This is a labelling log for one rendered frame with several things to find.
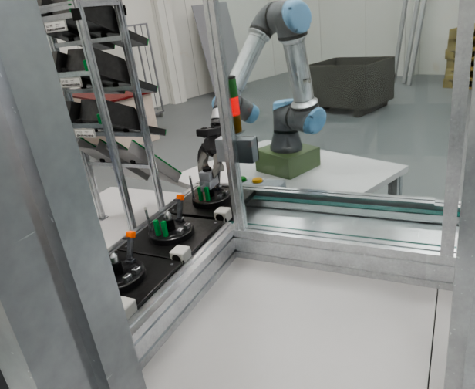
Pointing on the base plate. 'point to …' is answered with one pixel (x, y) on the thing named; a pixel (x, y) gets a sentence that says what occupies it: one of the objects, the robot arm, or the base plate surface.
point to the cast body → (207, 178)
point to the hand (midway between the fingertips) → (207, 174)
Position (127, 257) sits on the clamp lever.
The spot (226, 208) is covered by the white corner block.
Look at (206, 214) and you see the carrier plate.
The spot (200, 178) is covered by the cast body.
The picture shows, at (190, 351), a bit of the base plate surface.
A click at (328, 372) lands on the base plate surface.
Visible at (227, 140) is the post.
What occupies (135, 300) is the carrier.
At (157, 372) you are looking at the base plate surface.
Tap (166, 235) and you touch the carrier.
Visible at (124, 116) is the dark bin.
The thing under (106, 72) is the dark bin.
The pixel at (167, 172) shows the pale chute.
